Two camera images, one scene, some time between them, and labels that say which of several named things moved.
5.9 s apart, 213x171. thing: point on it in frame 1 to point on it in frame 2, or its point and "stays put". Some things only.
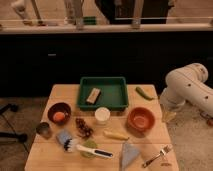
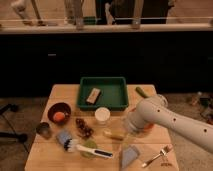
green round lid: x=91 y=144 stays put
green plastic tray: x=113 y=95 stays put
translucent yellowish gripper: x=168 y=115 to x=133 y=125
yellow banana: x=116 y=135 stays put
